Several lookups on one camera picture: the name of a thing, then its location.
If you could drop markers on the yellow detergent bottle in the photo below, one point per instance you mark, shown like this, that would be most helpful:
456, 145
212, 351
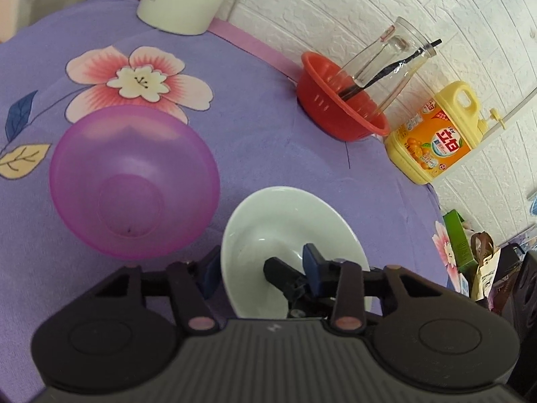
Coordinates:
436, 142

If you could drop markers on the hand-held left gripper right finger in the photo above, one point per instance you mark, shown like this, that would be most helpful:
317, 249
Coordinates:
312, 266

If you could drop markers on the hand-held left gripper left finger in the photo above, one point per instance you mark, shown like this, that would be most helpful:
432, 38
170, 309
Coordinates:
209, 272

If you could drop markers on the green box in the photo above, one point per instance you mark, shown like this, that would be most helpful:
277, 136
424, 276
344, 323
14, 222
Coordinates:
457, 239

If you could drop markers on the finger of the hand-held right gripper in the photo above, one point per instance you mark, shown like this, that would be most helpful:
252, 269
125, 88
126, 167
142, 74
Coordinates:
281, 273

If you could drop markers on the clear glass pitcher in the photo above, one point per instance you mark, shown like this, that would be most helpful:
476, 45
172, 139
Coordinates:
377, 75

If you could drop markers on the white bowl red pattern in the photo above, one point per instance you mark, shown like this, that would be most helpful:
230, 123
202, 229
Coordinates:
285, 222

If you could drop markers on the white electric kettle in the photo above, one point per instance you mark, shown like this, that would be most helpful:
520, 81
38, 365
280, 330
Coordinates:
180, 0

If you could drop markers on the purple floral tablecloth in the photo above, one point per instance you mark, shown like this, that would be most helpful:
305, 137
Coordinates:
251, 134

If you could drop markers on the black stirring stick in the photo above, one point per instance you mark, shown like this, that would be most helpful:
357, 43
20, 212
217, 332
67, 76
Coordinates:
394, 66

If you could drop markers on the purple plastic bowl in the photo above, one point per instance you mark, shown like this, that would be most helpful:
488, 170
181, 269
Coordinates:
126, 176

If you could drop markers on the brown paper bag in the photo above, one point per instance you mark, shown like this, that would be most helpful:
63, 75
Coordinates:
486, 277

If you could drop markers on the red plastic colander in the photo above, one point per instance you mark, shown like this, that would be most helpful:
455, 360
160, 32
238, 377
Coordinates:
323, 105

